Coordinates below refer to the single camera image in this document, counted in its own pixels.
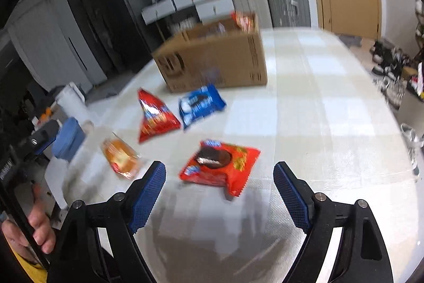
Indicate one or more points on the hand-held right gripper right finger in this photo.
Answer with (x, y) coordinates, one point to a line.
(293, 196)

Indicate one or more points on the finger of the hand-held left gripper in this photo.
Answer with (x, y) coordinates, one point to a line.
(38, 138)

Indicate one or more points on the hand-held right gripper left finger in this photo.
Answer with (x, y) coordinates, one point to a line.
(147, 196)

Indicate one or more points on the orange bread packet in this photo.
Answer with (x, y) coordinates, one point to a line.
(121, 155)

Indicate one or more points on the red-orange Oreo snack packet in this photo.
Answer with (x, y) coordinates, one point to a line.
(232, 167)

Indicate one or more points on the red chip packet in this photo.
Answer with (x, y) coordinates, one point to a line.
(155, 117)

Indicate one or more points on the blue cookie packet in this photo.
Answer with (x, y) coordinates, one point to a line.
(200, 104)

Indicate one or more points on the brown cardboard box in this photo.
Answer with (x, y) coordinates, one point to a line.
(215, 61)

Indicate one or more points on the red foil snack packet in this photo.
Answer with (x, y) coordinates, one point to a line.
(245, 21)

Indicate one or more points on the person's left hand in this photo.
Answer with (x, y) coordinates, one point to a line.
(41, 230)

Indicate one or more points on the white bowl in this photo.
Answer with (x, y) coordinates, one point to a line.
(87, 127)

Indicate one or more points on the white wardrobe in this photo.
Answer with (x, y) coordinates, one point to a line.
(49, 37)

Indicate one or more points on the white sneakers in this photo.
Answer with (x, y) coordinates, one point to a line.
(412, 140)

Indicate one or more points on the black cabinet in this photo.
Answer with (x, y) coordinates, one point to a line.
(96, 17)

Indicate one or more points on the pile of floor shoes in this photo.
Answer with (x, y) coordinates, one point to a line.
(389, 67)

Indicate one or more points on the grey door mat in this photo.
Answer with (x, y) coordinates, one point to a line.
(351, 39)

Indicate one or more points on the grey refrigerator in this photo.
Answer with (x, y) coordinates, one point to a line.
(135, 1)

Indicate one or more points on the small cardboard floor box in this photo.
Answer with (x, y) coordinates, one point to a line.
(410, 72)

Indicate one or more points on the woven laundry basket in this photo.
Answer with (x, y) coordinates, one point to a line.
(180, 25)

